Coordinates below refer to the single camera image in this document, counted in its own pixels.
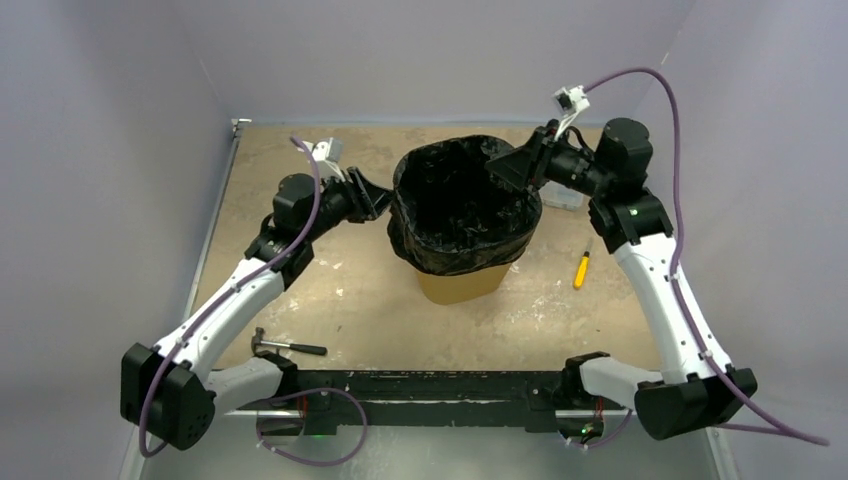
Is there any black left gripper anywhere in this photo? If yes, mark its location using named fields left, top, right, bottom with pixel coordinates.
left=302, top=167, right=396, bottom=243

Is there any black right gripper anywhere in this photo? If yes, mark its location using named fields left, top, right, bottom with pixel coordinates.
left=488, top=118, right=613, bottom=197

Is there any black plastic trash bag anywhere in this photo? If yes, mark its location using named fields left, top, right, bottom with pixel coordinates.
left=387, top=135, right=543, bottom=276

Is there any yellow plastic trash bin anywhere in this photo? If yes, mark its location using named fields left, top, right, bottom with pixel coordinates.
left=416, top=263, right=511, bottom=305

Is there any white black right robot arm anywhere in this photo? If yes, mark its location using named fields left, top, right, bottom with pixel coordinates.
left=485, top=118, right=758, bottom=440

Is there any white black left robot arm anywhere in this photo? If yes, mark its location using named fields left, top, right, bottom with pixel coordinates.
left=119, top=167, right=393, bottom=450

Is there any clear plastic screw box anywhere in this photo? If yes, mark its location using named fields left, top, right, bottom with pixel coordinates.
left=539, top=182, right=585, bottom=211

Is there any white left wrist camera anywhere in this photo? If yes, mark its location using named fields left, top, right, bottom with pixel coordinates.
left=310, top=137, right=344, bottom=181

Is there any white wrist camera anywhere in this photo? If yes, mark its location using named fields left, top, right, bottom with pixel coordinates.
left=553, top=85, right=590, bottom=140
left=310, top=137, right=344, bottom=181

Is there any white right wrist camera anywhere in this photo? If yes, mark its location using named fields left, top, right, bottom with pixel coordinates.
left=553, top=85, right=590, bottom=140

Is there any yellow handled screwdriver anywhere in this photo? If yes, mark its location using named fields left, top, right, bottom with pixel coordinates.
left=572, top=238, right=594, bottom=290

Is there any black handled hammer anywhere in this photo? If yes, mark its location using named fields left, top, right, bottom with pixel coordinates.
left=251, top=327, right=328, bottom=356

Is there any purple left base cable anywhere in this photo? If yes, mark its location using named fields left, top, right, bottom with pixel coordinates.
left=254, top=388, right=368, bottom=468

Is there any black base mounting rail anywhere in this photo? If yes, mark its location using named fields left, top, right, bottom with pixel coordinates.
left=233, top=368, right=628, bottom=439

